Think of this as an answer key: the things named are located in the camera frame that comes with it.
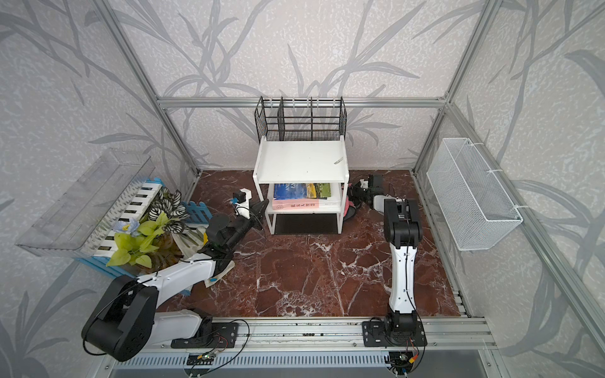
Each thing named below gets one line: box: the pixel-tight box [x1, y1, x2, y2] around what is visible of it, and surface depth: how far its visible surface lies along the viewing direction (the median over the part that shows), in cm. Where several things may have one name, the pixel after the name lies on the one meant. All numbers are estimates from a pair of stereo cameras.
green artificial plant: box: [105, 211, 172, 269], surface depth 68 cm
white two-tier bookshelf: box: [252, 135, 350, 235], surface depth 84 cm
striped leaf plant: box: [148, 186, 190, 234], surface depth 75 cm
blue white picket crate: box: [77, 177, 213, 277], surface depth 69 cm
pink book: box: [271, 198, 320, 211], surface depth 84 cm
